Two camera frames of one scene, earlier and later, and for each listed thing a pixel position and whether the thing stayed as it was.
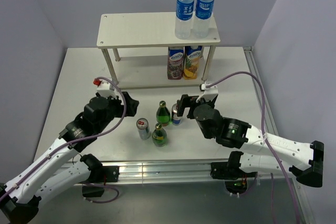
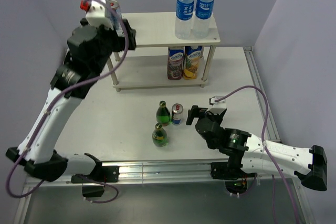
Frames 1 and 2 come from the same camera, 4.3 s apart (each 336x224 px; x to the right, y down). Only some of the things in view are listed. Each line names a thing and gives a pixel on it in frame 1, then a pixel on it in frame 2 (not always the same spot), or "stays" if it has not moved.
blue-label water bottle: (204, 9) stays
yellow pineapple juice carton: (191, 59) stays
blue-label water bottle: (185, 6) stays
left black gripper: (132, 104) -> (118, 39)
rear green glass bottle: (163, 114) stays
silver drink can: (144, 130) -> (112, 14)
